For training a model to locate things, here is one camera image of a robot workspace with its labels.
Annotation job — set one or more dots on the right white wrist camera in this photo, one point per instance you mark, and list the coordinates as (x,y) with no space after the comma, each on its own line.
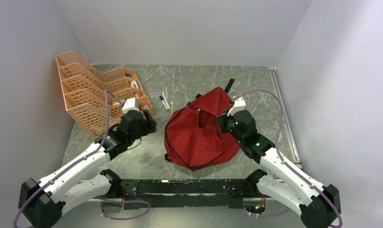
(238,105)

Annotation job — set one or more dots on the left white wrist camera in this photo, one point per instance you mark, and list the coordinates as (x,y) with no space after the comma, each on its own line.
(130,104)

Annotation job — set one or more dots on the white pencil stick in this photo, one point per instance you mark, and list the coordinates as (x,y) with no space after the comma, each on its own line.
(165,101)

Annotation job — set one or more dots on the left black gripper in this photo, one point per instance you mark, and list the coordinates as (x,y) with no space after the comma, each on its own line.
(149,126)

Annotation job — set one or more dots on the blue white whiteboard marker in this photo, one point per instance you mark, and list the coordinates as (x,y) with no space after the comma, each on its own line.
(164,103)

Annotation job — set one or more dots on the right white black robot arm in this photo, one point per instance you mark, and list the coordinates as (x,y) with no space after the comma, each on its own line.
(292,179)

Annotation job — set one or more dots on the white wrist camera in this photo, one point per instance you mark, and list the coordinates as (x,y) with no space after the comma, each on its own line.
(130,104)
(238,105)

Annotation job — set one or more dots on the orange plastic file organizer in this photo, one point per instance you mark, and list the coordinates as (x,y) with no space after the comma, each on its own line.
(91,96)

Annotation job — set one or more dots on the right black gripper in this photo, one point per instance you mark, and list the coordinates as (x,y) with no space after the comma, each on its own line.
(222,120)

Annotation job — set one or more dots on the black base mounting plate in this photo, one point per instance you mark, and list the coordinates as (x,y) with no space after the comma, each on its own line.
(231,193)

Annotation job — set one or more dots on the aluminium frame rail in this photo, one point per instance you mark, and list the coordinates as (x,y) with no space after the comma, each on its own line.
(48,208)

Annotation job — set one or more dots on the red backpack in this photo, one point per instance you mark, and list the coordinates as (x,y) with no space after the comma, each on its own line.
(194,139)

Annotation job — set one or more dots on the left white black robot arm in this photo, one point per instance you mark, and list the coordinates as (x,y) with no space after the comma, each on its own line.
(71,176)

